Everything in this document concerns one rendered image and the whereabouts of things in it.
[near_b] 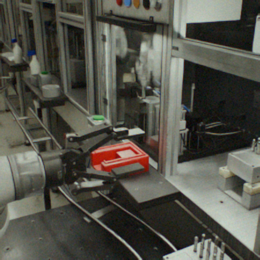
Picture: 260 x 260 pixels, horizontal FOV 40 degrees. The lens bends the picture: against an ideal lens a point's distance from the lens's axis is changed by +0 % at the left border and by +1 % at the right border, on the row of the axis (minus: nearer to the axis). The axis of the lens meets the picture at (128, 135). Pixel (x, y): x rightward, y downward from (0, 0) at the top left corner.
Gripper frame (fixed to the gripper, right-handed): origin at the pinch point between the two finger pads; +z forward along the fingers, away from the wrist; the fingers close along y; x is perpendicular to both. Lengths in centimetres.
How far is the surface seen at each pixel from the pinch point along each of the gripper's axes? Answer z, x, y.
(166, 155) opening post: 21.5, 18.7, -14.0
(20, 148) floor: 15, 265, -112
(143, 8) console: 20.5, 32.5, 27.7
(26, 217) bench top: -17, 50, -44
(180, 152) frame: 32.8, 27.1, -18.8
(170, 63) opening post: 21.5, 18.7, 14.3
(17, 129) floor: 21, 315, -112
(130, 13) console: 20, 41, 26
